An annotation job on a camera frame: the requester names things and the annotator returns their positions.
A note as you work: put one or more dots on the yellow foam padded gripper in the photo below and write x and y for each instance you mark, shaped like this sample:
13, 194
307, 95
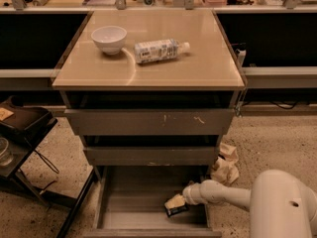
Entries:
189, 194

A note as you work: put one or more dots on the black rxbar blueberry wrapper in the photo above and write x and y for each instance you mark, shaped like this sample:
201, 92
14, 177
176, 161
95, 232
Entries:
170, 211

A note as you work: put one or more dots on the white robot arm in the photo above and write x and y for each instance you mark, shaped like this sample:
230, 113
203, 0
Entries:
280, 205

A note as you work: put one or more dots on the open grey bottom drawer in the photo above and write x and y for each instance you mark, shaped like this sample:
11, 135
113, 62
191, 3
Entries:
131, 204

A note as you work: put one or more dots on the grey middle drawer front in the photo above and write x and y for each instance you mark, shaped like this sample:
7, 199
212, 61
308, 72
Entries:
151, 156

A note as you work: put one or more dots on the grey top drawer front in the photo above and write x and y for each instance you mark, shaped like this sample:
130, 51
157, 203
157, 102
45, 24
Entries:
149, 122

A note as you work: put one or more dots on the grey drawer cabinet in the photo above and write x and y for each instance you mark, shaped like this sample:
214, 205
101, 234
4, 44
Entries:
207, 77

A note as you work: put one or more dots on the clear plastic water bottle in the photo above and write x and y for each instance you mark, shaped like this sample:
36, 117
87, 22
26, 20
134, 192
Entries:
168, 49

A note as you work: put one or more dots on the small white spray bottle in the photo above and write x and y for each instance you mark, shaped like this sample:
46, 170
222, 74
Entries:
241, 52

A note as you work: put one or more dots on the black tray on cart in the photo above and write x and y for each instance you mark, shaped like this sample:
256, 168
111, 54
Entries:
18, 120

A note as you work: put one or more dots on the black side cart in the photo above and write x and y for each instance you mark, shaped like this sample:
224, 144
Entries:
13, 178

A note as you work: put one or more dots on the white ceramic bowl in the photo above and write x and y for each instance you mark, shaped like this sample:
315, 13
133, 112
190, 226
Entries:
109, 39

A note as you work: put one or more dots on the clear glass jar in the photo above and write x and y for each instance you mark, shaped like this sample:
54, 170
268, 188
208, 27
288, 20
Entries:
6, 156

